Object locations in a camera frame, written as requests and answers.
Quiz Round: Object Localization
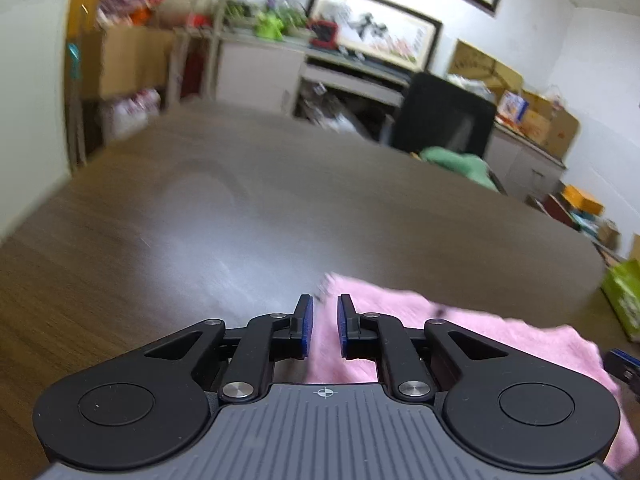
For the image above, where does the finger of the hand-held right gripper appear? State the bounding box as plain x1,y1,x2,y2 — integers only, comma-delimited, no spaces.
602,348,640,387

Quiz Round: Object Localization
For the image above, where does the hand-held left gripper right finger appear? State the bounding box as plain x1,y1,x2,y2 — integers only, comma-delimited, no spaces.
336,294,511,403

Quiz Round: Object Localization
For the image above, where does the green tissue pack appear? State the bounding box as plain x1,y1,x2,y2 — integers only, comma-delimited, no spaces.
600,259,640,339

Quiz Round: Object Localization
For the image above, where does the potted green plant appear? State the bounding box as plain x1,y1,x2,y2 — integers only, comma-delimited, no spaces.
220,0,312,42

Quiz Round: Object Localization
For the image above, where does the beige low cabinet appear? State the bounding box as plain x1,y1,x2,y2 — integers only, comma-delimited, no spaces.
214,34,569,204

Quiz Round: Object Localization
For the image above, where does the framed calligraphy flower picture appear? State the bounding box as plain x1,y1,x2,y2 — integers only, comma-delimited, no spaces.
305,0,444,74

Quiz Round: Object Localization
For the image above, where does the yellow box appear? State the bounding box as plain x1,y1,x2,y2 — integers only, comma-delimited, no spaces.
561,184,604,217

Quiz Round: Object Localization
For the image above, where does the flat printed cardboard box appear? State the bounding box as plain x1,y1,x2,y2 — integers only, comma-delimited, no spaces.
446,39,524,92

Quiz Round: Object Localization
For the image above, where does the open cardboard box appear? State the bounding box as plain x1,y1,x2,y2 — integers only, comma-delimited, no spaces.
520,94,581,159

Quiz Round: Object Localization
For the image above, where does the large brown cardboard box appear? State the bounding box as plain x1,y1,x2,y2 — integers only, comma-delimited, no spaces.
79,26,174,100

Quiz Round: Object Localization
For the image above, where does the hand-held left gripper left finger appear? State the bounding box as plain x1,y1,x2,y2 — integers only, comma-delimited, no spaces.
144,294,315,403

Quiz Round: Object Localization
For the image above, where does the green cloth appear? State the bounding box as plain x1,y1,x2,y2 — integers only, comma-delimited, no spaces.
419,146,502,194

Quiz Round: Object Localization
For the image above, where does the black office chair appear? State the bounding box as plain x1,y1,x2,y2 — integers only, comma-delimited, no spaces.
389,72,497,162

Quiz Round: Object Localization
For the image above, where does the small blue white box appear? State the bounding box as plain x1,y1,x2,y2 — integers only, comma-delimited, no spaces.
497,90,530,123

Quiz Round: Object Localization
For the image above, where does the pink towel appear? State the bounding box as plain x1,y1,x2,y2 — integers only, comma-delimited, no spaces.
304,272,627,472

